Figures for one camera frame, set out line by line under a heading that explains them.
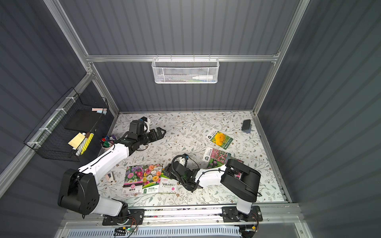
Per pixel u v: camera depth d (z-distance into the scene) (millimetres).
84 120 785
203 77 936
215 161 934
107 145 874
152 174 872
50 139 653
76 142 687
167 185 833
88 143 706
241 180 445
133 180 860
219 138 1051
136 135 666
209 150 975
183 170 664
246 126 1084
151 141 773
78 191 424
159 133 786
